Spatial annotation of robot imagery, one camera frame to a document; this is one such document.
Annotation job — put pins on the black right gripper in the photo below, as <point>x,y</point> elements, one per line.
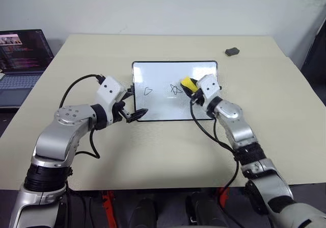
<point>198,100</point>

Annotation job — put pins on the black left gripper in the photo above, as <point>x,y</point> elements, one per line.
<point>119,112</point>

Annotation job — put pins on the yellow whiteboard eraser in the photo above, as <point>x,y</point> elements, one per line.
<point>188,83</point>

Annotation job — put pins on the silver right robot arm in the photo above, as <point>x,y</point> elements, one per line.
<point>239,131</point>

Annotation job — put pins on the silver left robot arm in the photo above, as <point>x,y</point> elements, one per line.
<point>66,131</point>

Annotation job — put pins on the black-framed whiteboard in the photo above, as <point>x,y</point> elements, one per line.
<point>163,98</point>

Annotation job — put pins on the small black object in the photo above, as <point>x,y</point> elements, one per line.
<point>232,51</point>

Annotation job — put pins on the grey open laptop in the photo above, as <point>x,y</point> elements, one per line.
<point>20,59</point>

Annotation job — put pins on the dark rounded shape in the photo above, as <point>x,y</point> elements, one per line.
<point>206,210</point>

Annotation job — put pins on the dark upright panel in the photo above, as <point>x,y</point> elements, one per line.
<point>314,52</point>

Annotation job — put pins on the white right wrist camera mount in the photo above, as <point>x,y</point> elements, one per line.
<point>208,85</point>

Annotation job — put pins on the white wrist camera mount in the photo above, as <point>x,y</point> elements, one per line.
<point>109,90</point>
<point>208,85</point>

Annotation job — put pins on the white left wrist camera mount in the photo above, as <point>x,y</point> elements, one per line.
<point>109,90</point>

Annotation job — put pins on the red and black frame part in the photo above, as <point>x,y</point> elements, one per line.
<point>224,194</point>
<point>108,207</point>

